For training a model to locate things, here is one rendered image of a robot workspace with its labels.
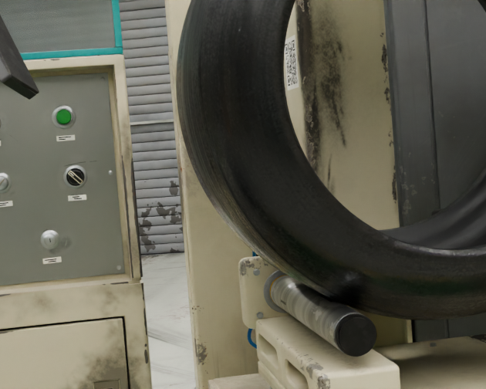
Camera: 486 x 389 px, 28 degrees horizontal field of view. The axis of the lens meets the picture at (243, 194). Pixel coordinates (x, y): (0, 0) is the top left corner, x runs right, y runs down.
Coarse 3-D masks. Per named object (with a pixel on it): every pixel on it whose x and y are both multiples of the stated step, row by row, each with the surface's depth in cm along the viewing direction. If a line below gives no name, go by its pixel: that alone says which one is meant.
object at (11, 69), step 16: (0, 16) 57; (0, 32) 55; (0, 48) 53; (16, 48) 56; (0, 64) 53; (16, 64) 54; (0, 80) 52; (16, 80) 53; (32, 80) 55; (32, 96) 55
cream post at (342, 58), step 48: (336, 0) 137; (336, 48) 137; (384, 48) 138; (288, 96) 147; (336, 96) 137; (384, 96) 138; (336, 144) 137; (384, 144) 139; (336, 192) 138; (384, 192) 139; (384, 336) 140
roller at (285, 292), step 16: (272, 288) 132; (288, 288) 125; (304, 288) 121; (288, 304) 122; (304, 304) 115; (320, 304) 110; (336, 304) 107; (304, 320) 114; (320, 320) 107; (336, 320) 102; (352, 320) 100; (368, 320) 101; (320, 336) 109; (336, 336) 100; (352, 336) 100; (368, 336) 101; (352, 352) 100
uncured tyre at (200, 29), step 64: (192, 0) 118; (256, 0) 99; (192, 64) 105; (256, 64) 99; (192, 128) 110; (256, 128) 100; (256, 192) 102; (320, 192) 101; (320, 256) 103; (384, 256) 102; (448, 256) 103
